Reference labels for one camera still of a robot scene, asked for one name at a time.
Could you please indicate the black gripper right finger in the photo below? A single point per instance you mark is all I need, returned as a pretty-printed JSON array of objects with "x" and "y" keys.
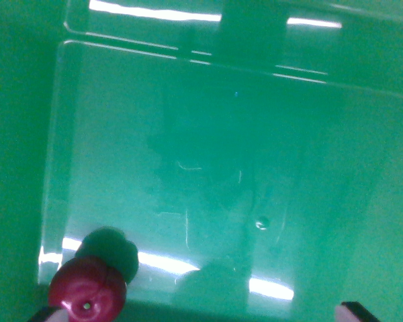
[{"x": 351, "y": 313}]

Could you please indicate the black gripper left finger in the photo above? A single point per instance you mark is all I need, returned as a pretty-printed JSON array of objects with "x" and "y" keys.
[{"x": 45, "y": 316}]

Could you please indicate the dark red toy apple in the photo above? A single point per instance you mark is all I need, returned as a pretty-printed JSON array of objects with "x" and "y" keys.
[{"x": 87, "y": 292}]

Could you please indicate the green plastic bin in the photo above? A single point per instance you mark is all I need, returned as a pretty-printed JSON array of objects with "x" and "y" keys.
[{"x": 221, "y": 151}]

